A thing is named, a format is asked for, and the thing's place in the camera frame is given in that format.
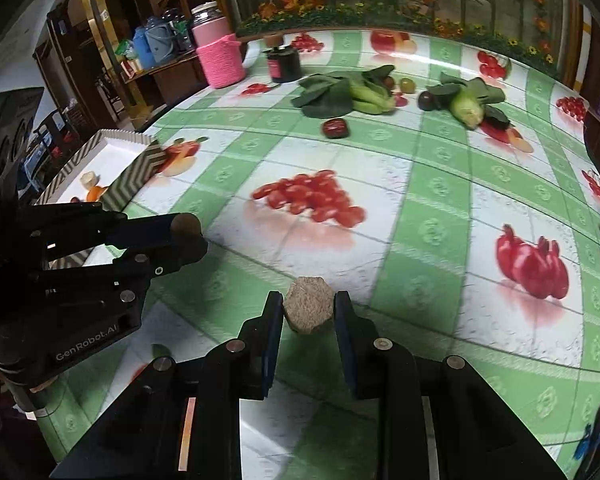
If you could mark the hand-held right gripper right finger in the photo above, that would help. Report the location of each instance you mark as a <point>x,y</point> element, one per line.
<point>347,350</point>

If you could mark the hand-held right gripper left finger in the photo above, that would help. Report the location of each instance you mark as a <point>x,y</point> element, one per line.
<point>272,345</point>

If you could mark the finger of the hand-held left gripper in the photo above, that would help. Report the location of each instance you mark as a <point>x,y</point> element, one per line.
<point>145,227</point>
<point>180,252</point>

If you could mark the tan round longan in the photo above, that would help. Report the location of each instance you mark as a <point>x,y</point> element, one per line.
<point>90,179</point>
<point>187,226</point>

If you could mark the hexagonal beige cracker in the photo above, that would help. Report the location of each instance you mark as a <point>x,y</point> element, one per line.
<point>307,306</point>

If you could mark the white tray with striped rim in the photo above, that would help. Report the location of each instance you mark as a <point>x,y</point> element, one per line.
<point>112,157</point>

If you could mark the person's left forearm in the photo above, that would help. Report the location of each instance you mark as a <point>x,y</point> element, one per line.
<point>5,440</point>

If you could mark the orange mandarin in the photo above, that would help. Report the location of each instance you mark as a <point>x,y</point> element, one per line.
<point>97,193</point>

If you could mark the green checked printed tablecloth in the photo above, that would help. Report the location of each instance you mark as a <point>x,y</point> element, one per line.
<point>430,260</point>

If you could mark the wooden cabinet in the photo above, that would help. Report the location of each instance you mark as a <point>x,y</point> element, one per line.
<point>170,80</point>

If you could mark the blue thermos jug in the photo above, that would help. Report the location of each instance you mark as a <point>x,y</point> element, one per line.
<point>143,50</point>

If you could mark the green bag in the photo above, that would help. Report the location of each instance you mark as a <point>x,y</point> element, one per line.
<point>126,48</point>

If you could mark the pink jar with knitted sleeve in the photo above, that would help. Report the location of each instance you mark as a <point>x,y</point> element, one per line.
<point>219,55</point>

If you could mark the grey-blue thermos jug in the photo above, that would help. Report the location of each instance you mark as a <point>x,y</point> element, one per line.
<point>161,40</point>

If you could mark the dark thermos jug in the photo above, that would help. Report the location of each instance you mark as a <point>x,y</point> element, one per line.
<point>180,30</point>

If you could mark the dark jar with pink label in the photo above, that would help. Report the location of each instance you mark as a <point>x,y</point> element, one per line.
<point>283,65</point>

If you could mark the green bok choy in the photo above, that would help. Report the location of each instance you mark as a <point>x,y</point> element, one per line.
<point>340,95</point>

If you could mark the dark plum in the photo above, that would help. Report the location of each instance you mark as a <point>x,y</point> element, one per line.
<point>426,101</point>

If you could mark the small green round fruit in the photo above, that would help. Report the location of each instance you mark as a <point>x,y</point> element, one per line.
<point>406,85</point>

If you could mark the corn cob with green husk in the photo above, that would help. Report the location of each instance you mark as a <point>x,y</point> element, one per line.
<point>472,102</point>

